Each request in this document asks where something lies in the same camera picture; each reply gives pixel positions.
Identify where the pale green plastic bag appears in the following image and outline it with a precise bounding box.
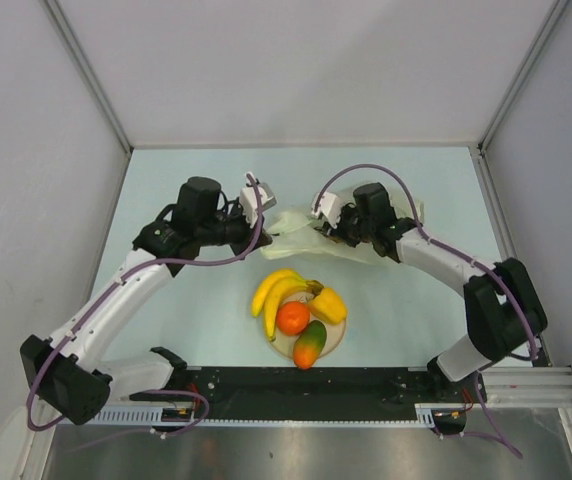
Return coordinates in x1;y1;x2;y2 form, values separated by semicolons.
260;182;413;266

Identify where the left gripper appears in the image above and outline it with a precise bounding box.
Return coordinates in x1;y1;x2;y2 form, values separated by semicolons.
196;199;272;260

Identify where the brown fake longan bunch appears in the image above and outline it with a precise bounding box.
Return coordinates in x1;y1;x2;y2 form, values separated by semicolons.
317;228;361;248

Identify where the yellow fake banana bunch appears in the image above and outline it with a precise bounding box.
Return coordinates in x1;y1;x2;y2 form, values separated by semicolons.
251;268;324;342

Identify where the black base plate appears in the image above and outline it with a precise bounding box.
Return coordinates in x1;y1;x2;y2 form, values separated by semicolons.
129;367;487;420

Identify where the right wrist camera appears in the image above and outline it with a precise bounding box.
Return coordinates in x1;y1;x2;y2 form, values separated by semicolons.
310;192;345;229

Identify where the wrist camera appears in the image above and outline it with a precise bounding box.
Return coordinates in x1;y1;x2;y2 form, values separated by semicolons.
310;192;345;229
238;172;277;227

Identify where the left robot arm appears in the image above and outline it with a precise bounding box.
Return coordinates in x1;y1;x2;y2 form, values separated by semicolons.
20;173;276;425

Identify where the pink ceramic plate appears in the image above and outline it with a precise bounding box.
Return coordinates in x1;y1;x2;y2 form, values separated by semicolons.
269;293;347;362

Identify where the white cable duct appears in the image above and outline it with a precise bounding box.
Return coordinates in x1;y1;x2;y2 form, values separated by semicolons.
88;404;435;429

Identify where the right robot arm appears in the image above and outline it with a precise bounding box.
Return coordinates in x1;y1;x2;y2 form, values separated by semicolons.
312;183;548;401

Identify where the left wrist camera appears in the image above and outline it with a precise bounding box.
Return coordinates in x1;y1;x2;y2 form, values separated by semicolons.
238;172;277;227

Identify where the small orange fake fruit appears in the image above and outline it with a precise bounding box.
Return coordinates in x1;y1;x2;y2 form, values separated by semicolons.
292;320;327;370

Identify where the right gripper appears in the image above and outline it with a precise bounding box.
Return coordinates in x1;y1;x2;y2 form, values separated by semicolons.
323;203;375;248

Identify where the yellow fake bell pepper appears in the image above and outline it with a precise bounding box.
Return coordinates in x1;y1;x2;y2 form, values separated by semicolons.
308;287;348;325

